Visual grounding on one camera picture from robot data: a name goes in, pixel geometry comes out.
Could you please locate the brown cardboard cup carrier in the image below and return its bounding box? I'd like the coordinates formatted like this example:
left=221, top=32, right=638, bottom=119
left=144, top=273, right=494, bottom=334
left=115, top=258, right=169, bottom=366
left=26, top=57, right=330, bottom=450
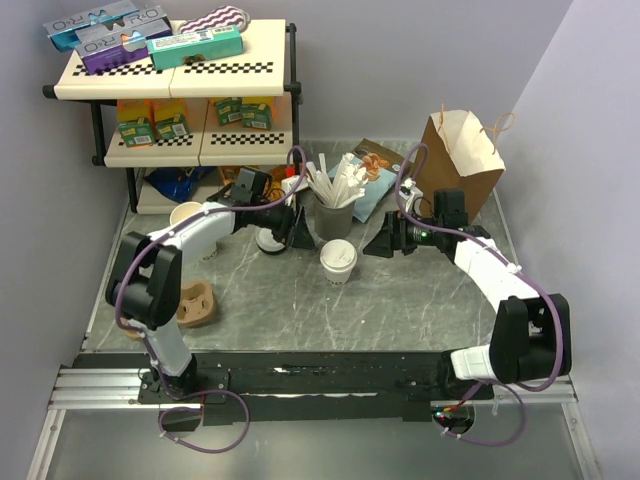
left=124, top=279, right=218, bottom=341

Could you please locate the green orange box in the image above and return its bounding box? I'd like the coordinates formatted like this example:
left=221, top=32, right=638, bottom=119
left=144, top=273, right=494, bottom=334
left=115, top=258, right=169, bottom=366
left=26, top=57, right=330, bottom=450
left=240, top=96, right=275, bottom=131
left=209, top=97, right=243, bottom=126
left=152, top=98, right=191, bottom=140
left=116, top=99, right=156, bottom=148

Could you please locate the orange snack bag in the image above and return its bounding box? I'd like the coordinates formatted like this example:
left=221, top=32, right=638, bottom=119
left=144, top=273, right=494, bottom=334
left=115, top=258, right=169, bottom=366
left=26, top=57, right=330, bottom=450
left=217, top=165, right=287, bottom=202

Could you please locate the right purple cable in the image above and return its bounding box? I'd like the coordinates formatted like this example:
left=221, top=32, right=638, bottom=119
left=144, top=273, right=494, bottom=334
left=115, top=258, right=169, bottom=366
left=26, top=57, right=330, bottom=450
left=394, top=143, right=569, bottom=446

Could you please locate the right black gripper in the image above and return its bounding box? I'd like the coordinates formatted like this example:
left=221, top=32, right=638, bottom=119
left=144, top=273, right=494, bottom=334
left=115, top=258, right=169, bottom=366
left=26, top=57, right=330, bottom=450
left=362, top=209, right=443, bottom=258

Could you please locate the green orange box far left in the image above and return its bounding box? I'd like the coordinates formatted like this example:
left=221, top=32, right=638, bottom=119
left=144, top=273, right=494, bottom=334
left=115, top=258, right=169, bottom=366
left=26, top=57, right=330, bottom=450
left=116, top=99, right=156, bottom=148

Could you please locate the stack of white paper cups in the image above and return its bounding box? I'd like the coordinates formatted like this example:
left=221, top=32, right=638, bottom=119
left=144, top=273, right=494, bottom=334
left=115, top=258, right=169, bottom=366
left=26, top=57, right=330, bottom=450
left=168, top=201, right=219, bottom=264

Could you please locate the single white paper cup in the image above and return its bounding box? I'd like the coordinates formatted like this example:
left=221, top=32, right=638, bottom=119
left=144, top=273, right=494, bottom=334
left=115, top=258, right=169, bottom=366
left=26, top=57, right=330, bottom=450
left=322, top=262, right=355, bottom=285

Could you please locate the aluminium rail frame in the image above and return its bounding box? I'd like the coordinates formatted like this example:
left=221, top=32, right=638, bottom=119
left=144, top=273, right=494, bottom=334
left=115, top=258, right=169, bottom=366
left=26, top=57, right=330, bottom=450
left=29, top=350, right=602, bottom=479

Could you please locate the dark blue snack bag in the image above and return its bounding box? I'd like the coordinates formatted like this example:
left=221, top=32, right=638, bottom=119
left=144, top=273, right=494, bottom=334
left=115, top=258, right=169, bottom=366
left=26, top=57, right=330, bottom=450
left=144, top=166, right=214, bottom=203

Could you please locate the grey straw holder cup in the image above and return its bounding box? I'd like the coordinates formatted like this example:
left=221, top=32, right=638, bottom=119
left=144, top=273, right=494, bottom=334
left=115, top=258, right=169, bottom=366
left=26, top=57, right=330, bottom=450
left=313, top=197, right=354, bottom=241

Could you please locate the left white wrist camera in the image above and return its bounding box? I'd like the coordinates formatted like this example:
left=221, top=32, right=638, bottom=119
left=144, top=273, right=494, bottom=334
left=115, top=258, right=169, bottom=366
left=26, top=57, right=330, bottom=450
left=281, top=175, right=307, bottom=206

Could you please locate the purple O-R-O box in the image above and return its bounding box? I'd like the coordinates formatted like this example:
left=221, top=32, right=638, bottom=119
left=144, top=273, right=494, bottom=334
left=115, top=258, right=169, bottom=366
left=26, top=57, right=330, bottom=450
left=75, top=20, right=173, bottom=75

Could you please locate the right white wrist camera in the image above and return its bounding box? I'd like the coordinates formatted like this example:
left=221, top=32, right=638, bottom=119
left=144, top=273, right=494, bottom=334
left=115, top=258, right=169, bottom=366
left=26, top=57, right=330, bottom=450
left=399, top=178, right=423, bottom=214

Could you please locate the stack of white cup lids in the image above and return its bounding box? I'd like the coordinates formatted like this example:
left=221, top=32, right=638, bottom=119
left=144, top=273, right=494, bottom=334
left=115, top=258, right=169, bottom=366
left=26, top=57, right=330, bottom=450
left=255, top=228, right=285, bottom=255

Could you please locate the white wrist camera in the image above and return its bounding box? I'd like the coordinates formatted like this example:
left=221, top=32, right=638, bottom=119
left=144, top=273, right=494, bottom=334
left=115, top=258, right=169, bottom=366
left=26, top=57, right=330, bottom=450
left=399, top=178, right=423, bottom=214
left=281, top=175, right=307, bottom=206

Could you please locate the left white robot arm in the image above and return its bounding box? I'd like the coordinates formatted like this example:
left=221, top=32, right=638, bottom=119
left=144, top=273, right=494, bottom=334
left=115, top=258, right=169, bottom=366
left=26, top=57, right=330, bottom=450
left=105, top=168, right=308, bottom=402

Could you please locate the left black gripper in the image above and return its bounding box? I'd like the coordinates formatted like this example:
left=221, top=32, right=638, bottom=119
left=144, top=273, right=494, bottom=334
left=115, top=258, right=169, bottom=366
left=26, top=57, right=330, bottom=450
left=252, top=197, right=319, bottom=253

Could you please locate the brown paper takeout bag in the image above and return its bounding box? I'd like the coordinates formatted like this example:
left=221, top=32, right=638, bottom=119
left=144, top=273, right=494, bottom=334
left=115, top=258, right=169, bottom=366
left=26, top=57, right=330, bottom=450
left=412, top=108, right=515, bottom=220

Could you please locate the teal carton box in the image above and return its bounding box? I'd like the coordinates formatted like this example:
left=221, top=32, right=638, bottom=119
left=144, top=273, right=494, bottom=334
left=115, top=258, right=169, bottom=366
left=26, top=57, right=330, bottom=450
left=146, top=25, right=244, bottom=70

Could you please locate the light blue nut bag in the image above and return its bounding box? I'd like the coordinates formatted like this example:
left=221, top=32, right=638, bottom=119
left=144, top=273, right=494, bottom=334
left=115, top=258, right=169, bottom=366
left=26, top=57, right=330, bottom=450
left=343, top=139, right=403, bottom=223

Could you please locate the blue O-R-O box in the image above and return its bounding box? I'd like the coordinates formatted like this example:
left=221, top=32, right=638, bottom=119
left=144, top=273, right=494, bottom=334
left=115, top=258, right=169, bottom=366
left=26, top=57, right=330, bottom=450
left=43, top=1, right=170, bottom=52

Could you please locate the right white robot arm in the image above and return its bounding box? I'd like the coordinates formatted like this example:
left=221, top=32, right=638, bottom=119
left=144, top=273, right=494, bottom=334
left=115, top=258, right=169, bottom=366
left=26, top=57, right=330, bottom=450
left=363, top=189, right=572, bottom=399

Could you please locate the purple white wavy pouch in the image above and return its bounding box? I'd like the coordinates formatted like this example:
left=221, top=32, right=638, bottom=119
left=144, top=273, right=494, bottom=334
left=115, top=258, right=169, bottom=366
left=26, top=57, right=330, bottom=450
left=178, top=5, right=251, bottom=34

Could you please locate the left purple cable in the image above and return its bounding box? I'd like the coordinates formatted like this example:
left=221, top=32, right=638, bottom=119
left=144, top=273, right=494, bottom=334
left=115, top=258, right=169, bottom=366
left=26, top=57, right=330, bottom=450
left=113, top=145, right=308, bottom=455

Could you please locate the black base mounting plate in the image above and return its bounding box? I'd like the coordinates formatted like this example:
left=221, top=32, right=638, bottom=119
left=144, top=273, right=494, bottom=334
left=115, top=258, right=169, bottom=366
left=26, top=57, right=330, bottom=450
left=138, top=351, right=473, bottom=426

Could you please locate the purple cable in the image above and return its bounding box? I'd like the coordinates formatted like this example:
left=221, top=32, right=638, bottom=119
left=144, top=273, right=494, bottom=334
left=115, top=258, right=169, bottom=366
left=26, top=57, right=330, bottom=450
left=394, top=143, right=569, bottom=446
left=113, top=145, right=308, bottom=455

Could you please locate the cream checkered shelf rack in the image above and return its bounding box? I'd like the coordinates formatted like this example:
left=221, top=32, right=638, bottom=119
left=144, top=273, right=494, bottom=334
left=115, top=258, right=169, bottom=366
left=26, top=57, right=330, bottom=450
left=42, top=19, right=302, bottom=214

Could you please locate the white cup lid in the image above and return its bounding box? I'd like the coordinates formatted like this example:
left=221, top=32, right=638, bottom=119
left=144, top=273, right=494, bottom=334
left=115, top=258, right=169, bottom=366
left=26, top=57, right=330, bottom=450
left=320, top=239, right=357, bottom=272

